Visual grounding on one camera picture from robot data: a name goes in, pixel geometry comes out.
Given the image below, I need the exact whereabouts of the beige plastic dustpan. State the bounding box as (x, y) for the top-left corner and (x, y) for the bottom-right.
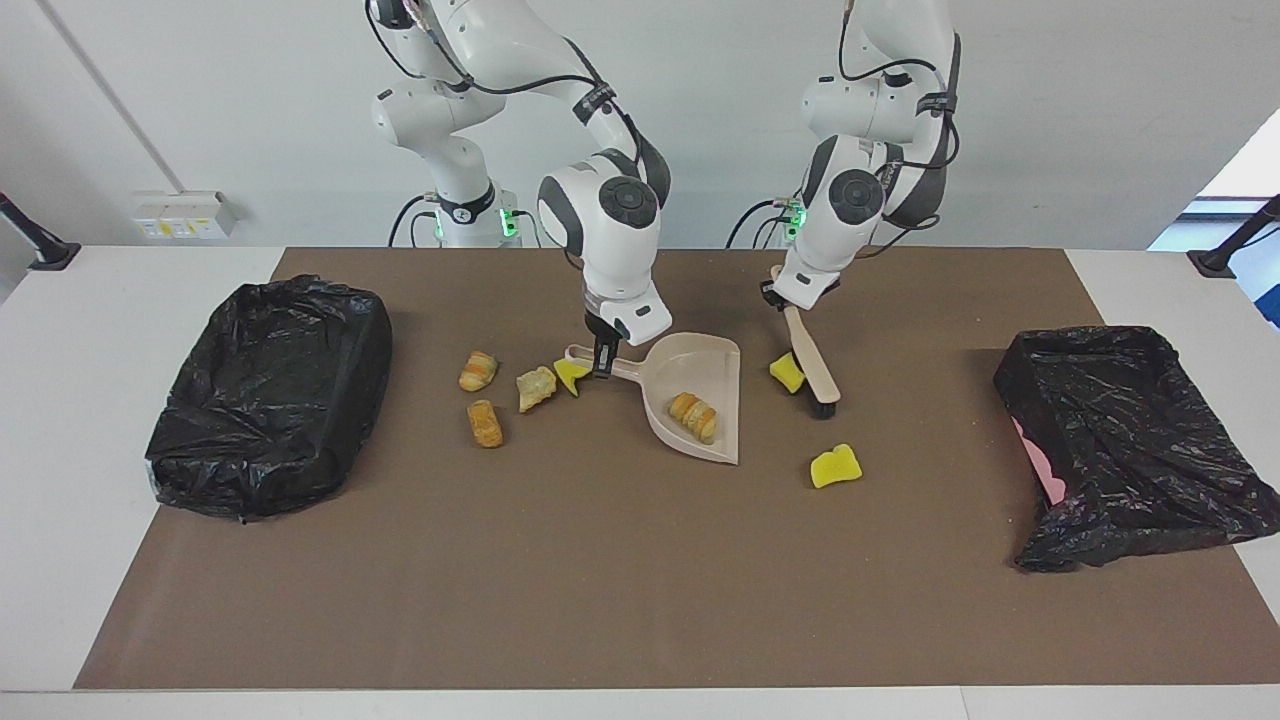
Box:
(565, 332), (743, 467)

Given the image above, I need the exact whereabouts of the white wall socket box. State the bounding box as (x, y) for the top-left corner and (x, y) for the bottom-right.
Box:
(130, 190), (241, 242)

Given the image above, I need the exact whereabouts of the brown toy bread roll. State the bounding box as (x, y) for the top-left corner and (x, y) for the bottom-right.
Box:
(466, 399), (505, 449)

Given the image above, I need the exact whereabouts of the black clamp stand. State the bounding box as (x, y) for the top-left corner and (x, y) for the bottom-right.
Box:
(0, 192), (83, 272)
(1187, 194), (1280, 280)

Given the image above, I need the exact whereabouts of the beige hand brush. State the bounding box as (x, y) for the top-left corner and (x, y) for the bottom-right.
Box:
(768, 265), (843, 420)

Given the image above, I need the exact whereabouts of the brown table mat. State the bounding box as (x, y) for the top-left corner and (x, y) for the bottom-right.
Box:
(72, 246), (1280, 691)

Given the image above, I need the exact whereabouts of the black bagged bin pink side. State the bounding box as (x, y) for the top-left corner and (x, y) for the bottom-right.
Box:
(993, 324), (1280, 574)

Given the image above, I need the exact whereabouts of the large yellow sponge piece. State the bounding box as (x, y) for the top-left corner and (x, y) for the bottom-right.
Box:
(809, 443), (864, 490)

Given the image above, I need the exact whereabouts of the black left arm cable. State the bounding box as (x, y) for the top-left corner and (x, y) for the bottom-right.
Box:
(836, 0), (963, 263)

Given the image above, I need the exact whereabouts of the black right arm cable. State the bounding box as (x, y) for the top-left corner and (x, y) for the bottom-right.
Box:
(362, 0), (661, 171)

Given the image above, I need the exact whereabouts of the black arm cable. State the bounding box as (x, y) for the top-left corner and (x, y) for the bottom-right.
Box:
(362, 0), (661, 171)
(836, 0), (963, 263)

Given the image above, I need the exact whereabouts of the black base cable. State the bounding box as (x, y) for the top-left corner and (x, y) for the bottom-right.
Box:
(388, 192), (441, 249)
(725, 195), (801, 249)

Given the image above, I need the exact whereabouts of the pale flaky toy pastry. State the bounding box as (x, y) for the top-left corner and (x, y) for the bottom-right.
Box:
(516, 366), (559, 414)

